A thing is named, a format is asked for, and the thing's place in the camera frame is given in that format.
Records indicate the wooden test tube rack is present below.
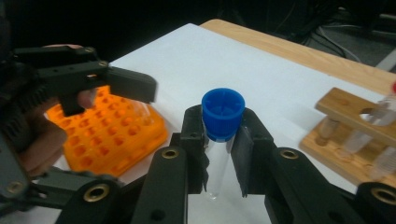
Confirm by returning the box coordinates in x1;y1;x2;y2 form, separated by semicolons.
298;87;396;189

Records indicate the white floor cable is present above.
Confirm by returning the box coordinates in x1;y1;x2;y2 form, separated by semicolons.
317;26;363;63

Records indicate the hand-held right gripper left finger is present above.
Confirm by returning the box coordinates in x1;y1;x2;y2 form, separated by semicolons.
178;105;210;194

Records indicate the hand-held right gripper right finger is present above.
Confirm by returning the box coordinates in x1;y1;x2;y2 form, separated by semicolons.
230;106;276;199

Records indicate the white metal stand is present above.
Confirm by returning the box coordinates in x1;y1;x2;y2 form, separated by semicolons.
375;46;396;73

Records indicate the red cap test tube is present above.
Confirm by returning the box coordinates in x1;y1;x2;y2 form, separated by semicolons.
344;81;396;155

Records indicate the orange plastic tube rack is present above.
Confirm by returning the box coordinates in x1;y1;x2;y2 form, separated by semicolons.
45;85;169;178

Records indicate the white table mat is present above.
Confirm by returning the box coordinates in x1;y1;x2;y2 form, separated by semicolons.
0;22;387;224

